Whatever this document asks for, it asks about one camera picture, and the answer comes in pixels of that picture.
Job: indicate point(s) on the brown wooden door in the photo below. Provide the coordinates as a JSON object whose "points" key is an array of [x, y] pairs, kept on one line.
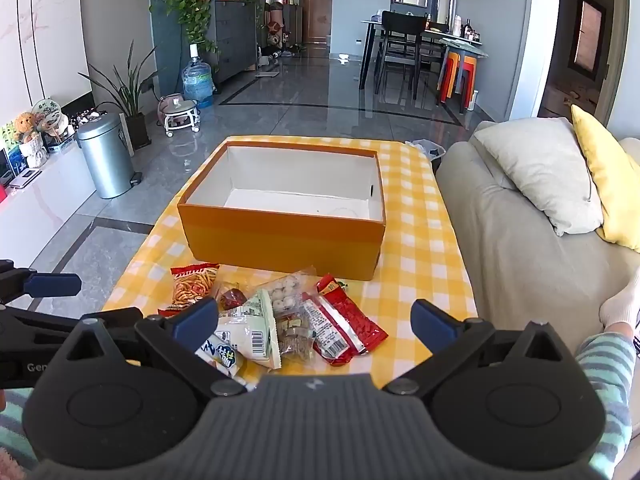
{"points": [[317, 5]]}

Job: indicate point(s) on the trailing pothos plant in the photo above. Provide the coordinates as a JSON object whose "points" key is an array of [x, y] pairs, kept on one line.
{"points": [[192, 5]]}

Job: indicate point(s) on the white low console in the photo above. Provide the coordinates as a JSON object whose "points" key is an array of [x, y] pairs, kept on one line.
{"points": [[45, 200]]}

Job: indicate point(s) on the blue water jug with pump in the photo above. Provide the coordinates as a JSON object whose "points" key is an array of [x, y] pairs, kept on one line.
{"points": [[197, 82]]}

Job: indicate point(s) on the grey pillow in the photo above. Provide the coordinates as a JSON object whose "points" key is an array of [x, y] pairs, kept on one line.
{"points": [[540, 170]]}

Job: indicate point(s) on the person's left leg striped pants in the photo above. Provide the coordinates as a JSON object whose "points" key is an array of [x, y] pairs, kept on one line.
{"points": [[12, 430]]}

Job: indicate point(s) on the white and blue snack packet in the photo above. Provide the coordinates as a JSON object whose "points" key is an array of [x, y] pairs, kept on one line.
{"points": [[227, 357]]}

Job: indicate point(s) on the person's foot in white sock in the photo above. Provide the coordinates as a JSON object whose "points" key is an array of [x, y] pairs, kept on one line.
{"points": [[620, 305]]}

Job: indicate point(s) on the person's leg striped pants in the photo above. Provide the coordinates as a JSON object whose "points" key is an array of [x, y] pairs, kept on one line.
{"points": [[12, 430], [607, 375]]}

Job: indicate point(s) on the red shrimp stick bag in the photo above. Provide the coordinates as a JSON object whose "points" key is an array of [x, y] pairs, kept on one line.
{"points": [[192, 285]]}

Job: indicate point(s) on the clear brown snack packet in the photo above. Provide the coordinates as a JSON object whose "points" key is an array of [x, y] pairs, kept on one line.
{"points": [[295, 340]]}

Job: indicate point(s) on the orange cardboard box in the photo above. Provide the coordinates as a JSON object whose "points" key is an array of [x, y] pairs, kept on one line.
{"points": [[280, 240]]}

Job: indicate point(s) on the long-leaf potted plant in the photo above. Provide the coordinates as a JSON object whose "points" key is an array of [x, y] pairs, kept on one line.
{"points": [[131, 95]]}

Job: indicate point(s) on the white bun packet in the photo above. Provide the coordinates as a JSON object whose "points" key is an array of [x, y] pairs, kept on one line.
{"points": [[250, 327]]}

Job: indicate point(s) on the person's right leg striped pants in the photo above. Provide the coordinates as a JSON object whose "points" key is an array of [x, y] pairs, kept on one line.
{"points": [[607, 375]]}

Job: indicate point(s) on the bathroom scale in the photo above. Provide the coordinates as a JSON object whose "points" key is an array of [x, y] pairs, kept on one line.
{"points": [[266, 75]]}

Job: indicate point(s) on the glass dining table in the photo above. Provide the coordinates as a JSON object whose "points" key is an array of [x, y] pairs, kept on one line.
{"points": [[450, 42]]}

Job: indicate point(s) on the round paper fan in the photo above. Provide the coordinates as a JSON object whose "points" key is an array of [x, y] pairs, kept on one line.
{"points": [[47, 110]]}

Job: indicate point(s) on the stack of orange stools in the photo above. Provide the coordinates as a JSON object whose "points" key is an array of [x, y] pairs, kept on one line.
{"points": [[457, 75]]}

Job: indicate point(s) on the yellow checkered tablecloth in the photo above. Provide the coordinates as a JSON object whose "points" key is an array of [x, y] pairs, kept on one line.
{"points": [[420, 240]]}

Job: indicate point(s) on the yellow pillow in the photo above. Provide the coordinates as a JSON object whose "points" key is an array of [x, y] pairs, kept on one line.
{"points": [[612, 180]]}

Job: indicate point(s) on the small dark red snack packet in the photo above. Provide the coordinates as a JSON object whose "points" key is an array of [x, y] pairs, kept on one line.
{"points": [[232, 297]]}

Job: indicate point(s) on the clear meatball packet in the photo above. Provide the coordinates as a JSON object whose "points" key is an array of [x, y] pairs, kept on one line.
{"points": [[285, 292]]}

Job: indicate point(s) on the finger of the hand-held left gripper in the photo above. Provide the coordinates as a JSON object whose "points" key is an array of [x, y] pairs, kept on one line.
{"points": [[50, 284], [30, 321]]}

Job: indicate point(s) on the brown plush bear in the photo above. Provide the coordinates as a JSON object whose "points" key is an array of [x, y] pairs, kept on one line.
{"points": [[27, 132]]}

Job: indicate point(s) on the beige sofa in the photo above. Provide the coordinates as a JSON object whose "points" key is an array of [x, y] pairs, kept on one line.
{"points": [[510, 270]]}

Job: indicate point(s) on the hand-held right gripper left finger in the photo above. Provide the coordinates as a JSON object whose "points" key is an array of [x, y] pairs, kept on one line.
{"points": [[195, 322]]}

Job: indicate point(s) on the grey cabinet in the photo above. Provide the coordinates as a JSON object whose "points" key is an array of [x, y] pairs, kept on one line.
{"points": [[235, 40]]}

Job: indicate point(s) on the silver trash can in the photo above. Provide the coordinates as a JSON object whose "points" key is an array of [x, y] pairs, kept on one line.
{"points": [[105, 160]]}

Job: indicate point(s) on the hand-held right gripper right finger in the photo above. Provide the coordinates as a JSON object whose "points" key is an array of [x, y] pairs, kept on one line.
{"points": [[432, 325]]}

